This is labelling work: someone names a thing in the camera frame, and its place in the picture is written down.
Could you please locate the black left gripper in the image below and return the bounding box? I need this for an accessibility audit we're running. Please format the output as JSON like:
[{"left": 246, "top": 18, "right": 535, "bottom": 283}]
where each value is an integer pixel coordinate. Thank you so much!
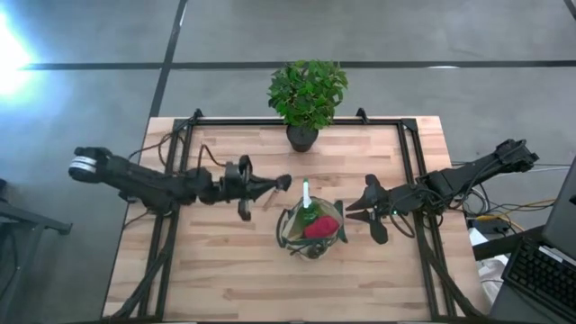
[{"left": 197, "top": 154, "right": 293, "bottom": 222}]

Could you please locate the black metal stand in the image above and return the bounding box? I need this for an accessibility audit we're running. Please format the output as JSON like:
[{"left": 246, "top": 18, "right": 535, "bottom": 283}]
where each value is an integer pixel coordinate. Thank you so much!
[{"left": 0, "top": 177, "right": 73, "bottom": 324}]

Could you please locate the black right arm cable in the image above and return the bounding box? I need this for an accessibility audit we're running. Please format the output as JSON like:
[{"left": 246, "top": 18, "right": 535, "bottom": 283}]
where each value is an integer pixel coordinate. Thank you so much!
[{"left": 389, "top": 210, "right": 419, "bottom": 239}]

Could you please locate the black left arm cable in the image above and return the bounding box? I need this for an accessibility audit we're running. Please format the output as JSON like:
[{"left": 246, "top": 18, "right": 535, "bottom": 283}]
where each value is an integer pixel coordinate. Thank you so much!
[{"left": 128, "top": 130, "right": 226, "bottom": 170}]

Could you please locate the green potted plant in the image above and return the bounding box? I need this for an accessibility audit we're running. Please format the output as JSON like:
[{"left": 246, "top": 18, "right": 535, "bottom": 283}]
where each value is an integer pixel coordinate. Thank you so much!
[{"left": 266, "top": 58, "right": 350, "bottom": 153}]

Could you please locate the white floor cable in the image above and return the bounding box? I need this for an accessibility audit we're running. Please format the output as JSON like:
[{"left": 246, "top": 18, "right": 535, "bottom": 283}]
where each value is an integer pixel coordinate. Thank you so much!
[{"left": 521, "top": 166, "right": 572, "bottom": 176}]

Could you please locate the green spray bottle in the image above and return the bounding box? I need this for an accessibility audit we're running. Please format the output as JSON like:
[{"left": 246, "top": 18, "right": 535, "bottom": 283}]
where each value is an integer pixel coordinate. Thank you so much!
[{"left": 299, "top": 177, "right": 332, "bottom": 229}]

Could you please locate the black power supply box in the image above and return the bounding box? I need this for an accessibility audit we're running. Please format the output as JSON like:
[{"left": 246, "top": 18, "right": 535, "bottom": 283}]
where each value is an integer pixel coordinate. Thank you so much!
[{"left": 467, "top": 218, "right": 512, "bottom": 235}]

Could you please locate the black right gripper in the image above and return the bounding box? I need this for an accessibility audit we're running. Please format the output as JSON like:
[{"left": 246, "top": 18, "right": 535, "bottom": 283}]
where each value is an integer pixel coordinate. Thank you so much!
[{"left": 345, "top": 173, "right": 424, "bottom": 247}]

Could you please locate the red gardening glove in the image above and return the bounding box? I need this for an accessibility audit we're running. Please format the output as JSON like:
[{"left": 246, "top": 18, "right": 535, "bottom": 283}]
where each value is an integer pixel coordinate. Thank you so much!
[{"left": 303, "top": 214, "right": 341, "bottom": 239}]

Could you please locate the black laptop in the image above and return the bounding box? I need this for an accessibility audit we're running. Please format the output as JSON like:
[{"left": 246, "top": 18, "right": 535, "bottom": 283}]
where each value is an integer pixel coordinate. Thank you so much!
[{"left": 501, "top": 157, "right": 576, "bottom": 321}]

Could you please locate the white plastic bag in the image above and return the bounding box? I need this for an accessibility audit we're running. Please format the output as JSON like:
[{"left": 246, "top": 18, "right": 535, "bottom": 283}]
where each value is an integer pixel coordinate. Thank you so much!
[{"left": 467, "top": 227, "right": 509, "bottom": 311}]

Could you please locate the yellow floor cable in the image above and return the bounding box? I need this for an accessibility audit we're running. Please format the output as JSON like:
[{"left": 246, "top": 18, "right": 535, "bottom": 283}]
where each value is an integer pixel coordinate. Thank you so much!
[{"left": 474, "top": 200, "right": 557, "bottom": 230}]

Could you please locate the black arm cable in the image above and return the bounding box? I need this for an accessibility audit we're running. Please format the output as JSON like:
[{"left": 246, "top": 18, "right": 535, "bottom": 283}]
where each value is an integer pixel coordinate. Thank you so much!
[
  {"left": 128, "top": 130, "right": 226, "bottom": 170},
  {"left": 389, "top": 210, "right": 419, "bottom": 239}
]

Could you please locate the black aluminium table frame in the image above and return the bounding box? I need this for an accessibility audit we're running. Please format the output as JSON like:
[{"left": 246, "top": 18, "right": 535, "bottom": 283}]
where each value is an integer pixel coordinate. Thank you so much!
[{"left": 103, "top": 114, "right": 487, "bottom": 323}]

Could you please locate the beige green gardening bag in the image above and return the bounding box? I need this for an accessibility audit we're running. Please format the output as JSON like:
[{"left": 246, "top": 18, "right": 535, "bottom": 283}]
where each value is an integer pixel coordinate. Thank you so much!
[{"left": 274, "top": 195, "right": 350, "bottom": 261}]

